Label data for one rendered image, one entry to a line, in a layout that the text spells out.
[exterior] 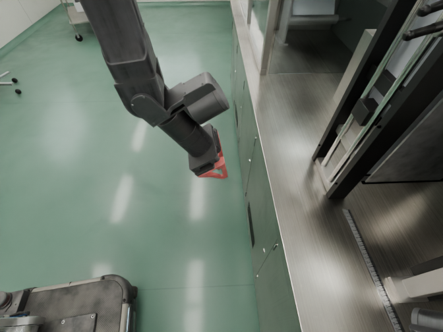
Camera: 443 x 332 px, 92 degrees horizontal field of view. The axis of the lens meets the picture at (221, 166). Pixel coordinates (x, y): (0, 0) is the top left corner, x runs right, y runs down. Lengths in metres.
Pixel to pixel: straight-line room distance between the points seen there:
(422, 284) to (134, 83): 0.65
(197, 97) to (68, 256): 1.58
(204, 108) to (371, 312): 0.55
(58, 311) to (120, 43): 1.29
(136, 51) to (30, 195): 2.01
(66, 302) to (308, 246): 1.17
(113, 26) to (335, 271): 0.62
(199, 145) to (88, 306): 1.10
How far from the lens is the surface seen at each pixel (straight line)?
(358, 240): 0.68
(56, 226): 1.96
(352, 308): 0.62
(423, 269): 0.69
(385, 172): 0.78
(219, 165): 0.43
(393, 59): 0.58
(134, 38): 0.31
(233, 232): 1.56
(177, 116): 0.37
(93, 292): 1.38
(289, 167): 0.73
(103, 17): 0.31
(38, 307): 1.49
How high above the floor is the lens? 1.45
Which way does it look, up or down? 52 degrees down
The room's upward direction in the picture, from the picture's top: straight up
